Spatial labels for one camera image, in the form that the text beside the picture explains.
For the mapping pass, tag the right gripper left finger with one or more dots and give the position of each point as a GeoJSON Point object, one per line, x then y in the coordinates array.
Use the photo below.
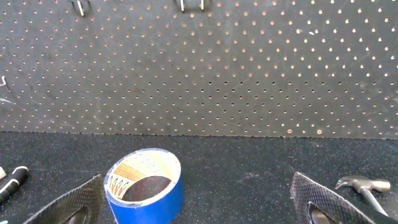
{"type": "Point", "coordinates": [77, 205]}

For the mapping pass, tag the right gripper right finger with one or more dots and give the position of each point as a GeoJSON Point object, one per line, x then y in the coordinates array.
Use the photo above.
{"type": "Point", "coordinates": [320, 199]}

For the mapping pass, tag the black and white pliers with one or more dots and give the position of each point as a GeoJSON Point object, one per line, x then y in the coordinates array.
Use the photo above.
{"type": "Point", "coordinates": [14, 182]}

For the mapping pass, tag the black pegboard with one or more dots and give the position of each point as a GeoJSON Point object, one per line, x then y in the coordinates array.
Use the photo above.
{"type": "Point", "coordinates": [199, 68]}

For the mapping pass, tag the hammer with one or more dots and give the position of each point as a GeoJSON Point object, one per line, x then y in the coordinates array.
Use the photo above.
{"type": "Point", "coordinates": [365, 185]}

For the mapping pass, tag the roll of blue tape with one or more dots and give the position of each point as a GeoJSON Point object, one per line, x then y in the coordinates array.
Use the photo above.
{"type": "Point", "coordinates": [155, 208]}

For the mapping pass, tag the metal hook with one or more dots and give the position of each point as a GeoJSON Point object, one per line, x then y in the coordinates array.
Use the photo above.
{"type": "Point", "coordinates": [81, 7]}
{"type": "Point", "coordinates": [2, 81]}
{"type": "Point", "coordinates": [182, 4]}

